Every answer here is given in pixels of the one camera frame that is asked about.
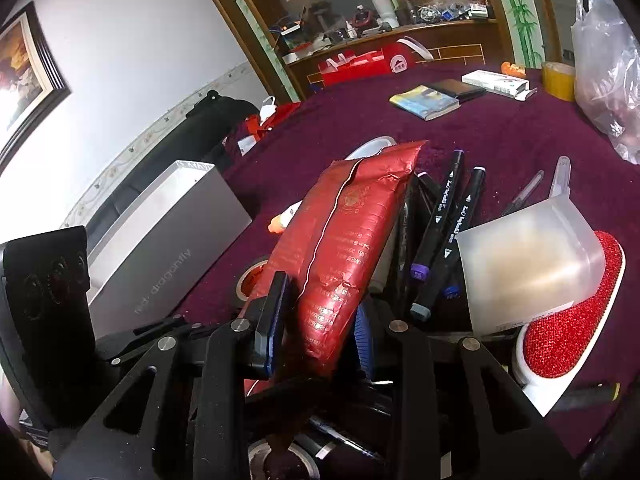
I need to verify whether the red foil snack bag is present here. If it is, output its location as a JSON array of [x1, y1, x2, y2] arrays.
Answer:
[[248, 141, 424, 376]]

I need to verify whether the red lint brush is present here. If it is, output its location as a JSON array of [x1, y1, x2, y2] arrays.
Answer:
[[508, 230, 627, 418]]

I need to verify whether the translucent toothbrush case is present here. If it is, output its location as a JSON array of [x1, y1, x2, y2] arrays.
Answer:
[[549, 155, 572, 198]]

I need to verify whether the black marker grey cap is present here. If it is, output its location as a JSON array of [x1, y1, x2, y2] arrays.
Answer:
[[410, 166, 486, 322]]

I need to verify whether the black red tape roll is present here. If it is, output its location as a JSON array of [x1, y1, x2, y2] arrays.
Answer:
[[231, 256, 269, 309]]

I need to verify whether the black marker purple cap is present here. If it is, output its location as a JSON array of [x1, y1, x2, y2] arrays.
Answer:
[[410, 150, 464, 282]]

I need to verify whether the white orange glue bottle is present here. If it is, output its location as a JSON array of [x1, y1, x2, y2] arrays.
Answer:
[[268, 202, 302, 234]]

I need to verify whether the grey cardboard box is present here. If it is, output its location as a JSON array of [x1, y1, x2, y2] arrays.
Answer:
[[88, 160, 252, 339]]

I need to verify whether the translucent plastic box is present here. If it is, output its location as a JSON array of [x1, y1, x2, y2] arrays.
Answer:
[[457, 195, 605, 336]]

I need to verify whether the black bag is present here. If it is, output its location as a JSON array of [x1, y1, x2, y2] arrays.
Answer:
[[86, 90, 258, 249]]

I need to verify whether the left handheld gripper device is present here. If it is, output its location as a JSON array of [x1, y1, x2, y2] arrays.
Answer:
[[1, 226, 115, 448]]

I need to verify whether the small book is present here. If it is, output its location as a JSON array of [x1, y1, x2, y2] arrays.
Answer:
[[390, 86, 460, 122]]

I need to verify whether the black yellow tipped tool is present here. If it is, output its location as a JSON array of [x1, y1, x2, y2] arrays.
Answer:
[[551, 382, 620, 412]]

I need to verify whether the dark notebook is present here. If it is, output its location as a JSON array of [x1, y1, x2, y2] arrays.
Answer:
[[428, 79, 486, 103]]

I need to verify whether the red gift bag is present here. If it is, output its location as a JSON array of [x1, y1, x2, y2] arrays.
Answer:
[[318, 37, 435, 87]]

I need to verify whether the white flat box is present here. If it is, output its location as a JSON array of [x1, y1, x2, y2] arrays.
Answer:
[[461, 70, 537, 102]]

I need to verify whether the yellow tape roll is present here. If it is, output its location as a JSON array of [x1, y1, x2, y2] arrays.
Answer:
[[541, 62, 575, 102]]

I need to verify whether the framed picture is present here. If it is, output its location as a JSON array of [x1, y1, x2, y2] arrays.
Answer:
[[1, 2, 70, 168]]

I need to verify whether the clear plastic bag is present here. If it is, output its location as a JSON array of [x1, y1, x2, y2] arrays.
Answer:
[[570, 0, 639, 165]]

